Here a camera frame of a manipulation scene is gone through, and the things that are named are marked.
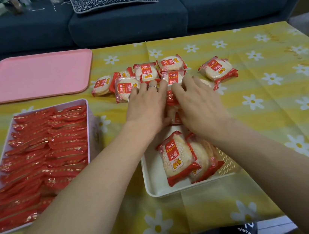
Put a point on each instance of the person's right hand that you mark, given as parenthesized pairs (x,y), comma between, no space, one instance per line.
(201,109)

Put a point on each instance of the person's left hand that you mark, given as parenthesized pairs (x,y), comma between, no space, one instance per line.
(145,111)

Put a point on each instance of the person's right middle finger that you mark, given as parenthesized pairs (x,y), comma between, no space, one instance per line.
(187,82)

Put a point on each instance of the person's left middle finger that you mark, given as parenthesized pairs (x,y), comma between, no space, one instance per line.
(153,90)

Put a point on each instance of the person's right little finger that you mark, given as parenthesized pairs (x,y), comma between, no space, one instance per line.
(207,87)

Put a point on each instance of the person's left little finger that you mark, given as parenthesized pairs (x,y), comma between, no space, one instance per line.
(133,94)

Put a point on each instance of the rice cracker snack packet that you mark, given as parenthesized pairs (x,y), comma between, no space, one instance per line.
(203,157)
(171,101)
(175,158)

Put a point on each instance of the person's left forearm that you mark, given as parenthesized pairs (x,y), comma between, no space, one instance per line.
(70,211)

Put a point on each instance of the person's right forearm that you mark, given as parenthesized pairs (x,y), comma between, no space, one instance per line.
(288,183)

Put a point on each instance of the pile of rice cracker packets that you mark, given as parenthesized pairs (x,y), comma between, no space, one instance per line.
(146,72)

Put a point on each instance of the pale pink rectangular box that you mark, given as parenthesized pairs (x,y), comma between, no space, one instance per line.
(93,135)

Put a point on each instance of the yellow flowered tablecloth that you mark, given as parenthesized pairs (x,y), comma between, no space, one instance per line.
(274,82)

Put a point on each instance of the dark blue sofa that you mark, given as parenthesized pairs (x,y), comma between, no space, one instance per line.
(130,22)

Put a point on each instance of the white plastic basket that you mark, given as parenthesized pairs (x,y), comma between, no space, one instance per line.
(155,175)

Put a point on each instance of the pink plastic tray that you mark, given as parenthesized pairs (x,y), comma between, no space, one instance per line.
(34,76)

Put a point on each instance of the rows of red snack packets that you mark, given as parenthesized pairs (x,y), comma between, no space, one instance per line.
(44,161)

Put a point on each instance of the black bag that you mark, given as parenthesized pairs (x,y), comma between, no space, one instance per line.
(245,232)

